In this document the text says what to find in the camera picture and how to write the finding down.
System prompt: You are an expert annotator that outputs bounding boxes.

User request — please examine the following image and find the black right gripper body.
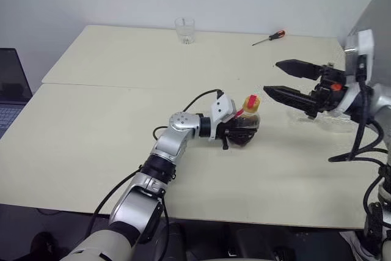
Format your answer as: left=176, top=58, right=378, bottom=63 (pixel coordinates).
left=309, top=62, right=348, bottom=115

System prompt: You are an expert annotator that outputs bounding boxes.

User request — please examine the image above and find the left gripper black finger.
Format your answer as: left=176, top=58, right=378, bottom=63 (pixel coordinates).
left=235, top=119, right=261, bottom=130
left=229, top=134, right=256, bottom=146

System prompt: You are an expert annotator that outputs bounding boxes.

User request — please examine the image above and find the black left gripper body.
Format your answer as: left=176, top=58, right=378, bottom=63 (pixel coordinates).
left=215, top=119, right=242, bottom=152

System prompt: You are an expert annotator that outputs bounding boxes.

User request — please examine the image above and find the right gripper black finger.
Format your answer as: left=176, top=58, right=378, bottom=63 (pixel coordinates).
left=275, top=58, right=323, bottom=80
left=263, top=85, right=319, bottom=119

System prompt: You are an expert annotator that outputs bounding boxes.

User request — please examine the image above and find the small plastic bottle red tape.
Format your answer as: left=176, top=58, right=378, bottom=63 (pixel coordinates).
left=233, top=94, right=263, bottom=146

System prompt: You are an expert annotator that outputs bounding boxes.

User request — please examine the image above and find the clear wine glass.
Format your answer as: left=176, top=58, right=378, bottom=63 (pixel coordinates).
left=285, top=106, right=360, bottom=135

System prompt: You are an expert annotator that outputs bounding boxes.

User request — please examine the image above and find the clear glass tumbler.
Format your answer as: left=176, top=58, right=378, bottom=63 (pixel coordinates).
left=174, top=17, right=196, bottom=45

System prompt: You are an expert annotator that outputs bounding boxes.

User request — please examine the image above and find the black rounded floor object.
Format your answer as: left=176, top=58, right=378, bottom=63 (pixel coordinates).
left=30, top=232, right=62, bottom=261

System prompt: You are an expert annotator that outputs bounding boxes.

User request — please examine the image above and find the dark grey laptop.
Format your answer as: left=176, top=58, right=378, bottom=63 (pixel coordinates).
left=0, top=48, right=34, bottom=139

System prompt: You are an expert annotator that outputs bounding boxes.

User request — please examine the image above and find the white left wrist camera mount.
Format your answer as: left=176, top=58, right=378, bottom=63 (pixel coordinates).
left=208, top=92, right=238, bottom=142

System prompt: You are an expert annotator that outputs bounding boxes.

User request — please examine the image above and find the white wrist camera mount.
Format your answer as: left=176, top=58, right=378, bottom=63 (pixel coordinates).
left=337, top=28, right=375, bottom=112
left=208, top=92, right=238, bottom=142

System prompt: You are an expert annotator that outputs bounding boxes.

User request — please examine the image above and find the red black handled screwdriver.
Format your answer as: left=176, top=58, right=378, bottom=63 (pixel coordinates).
left=252, top=30, right=286, bottom=46

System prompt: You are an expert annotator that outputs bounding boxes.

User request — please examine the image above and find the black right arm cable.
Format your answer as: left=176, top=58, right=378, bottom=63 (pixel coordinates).
left=328, top=53, right=389, bottom=164

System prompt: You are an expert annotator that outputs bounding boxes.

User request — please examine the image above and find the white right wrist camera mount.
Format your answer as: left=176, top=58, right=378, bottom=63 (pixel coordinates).
left=337, top=28, right=375, bottom=112

